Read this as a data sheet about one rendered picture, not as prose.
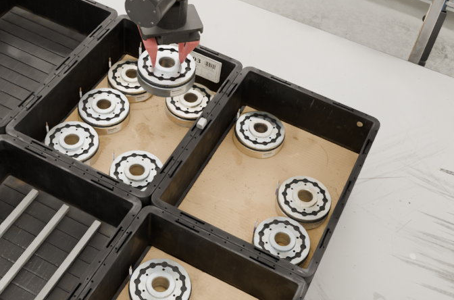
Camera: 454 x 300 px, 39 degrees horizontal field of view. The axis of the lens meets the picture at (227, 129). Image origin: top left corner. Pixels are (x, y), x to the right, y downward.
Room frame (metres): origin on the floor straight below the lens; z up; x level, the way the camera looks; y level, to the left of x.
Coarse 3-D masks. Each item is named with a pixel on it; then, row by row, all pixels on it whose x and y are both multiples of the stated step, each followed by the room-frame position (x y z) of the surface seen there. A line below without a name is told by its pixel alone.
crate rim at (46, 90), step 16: (208, 48) 1.02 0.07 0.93; (240, 64) 0.99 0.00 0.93; (208, 112) 0.84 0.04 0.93; (192, 128) 0.79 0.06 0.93; (32, 144) 0.69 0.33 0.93; (64, 160) 0.67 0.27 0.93; (96, 176) 0.65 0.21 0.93; (160, 176) 0.67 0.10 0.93; (128, 192) 0.63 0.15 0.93; (144, 192) 0.63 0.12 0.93
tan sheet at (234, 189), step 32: (288, 128) 0.92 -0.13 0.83; (224, 160) 0.81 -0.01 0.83; (256, 160) 0.82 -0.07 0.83; (288, 160) 0.84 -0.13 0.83; (320, 160) 0.85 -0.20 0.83; (352, 160) 0.87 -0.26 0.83; (192, 192) 0.72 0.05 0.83; (224, 192) 0.73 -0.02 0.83; (256, 192) 0.75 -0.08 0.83; (224, 224) 0.66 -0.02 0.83
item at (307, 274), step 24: (240, 72) 0.96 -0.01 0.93; (264, 72) 0.97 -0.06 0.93; (312, 96) 0.93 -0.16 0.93; (192, 144) 0.75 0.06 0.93; (360, 168) 0.76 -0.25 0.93; (192, 216) 0.60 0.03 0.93; (336, 216) 0.65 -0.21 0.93; (240, 240) 0.57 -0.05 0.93; (288, 264) 0.54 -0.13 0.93; (312, 264) 0.55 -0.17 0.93
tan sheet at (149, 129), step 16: (144, 112) 0.90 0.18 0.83; (160, 112) 0.91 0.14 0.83; (128, 128) 0.85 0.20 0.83; (144, 128) 0.86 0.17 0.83; (160, 128) 0.86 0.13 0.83; (176, 128) 0.87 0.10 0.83; (112, 144) 0.80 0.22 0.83; (128, 144) 0.81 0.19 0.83; (144, 144) 0.82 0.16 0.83; (160, 144) 0.82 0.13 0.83; (176, 144) 0.83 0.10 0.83; (112, 160) 0.76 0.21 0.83; (160, 160) 0.78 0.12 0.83
